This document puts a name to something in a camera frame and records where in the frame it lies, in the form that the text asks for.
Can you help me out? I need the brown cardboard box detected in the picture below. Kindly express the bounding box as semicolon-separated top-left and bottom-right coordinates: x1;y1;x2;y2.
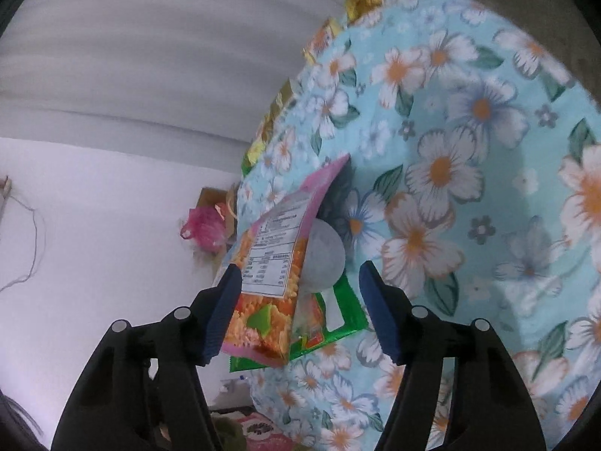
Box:
199;187;238;210

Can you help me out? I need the green fuzzy mat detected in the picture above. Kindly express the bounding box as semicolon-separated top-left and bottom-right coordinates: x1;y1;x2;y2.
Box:
211;414;247;451

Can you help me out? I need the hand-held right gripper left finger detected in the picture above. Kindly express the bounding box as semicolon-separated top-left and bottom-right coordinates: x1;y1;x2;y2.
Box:
49;264;242;451

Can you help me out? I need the green snack packet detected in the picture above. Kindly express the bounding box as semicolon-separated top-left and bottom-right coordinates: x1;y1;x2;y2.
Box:
229;275;369;373

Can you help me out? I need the blue floral blanket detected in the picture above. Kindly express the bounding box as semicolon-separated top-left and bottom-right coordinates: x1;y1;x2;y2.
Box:
237;0;601;451

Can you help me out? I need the yellow snack packet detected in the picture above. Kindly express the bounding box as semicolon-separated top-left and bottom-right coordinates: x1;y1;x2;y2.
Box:
303;18;343;64
346;0;385;25

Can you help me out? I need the thin wall cable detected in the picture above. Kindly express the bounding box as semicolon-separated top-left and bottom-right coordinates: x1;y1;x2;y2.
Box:
0;174;46;292

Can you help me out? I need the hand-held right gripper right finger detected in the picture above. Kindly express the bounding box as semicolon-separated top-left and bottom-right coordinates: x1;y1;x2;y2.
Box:
359;260;548;451

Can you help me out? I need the pink fruit print cloth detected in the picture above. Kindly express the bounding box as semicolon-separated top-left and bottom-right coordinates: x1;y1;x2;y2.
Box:
237;411;294;451

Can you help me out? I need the white curtain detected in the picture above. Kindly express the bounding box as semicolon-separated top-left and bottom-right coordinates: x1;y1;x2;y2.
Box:
0;0;390;156

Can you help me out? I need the white milk bottle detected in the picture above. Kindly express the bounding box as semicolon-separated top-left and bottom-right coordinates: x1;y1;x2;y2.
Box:
300;220;347;294

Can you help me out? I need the pink plastic bag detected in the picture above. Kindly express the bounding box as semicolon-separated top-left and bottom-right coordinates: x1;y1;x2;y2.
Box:
181;207;227;251

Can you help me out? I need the pink snack packet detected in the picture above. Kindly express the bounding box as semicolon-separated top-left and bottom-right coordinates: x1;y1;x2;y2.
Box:
213;153;350;367

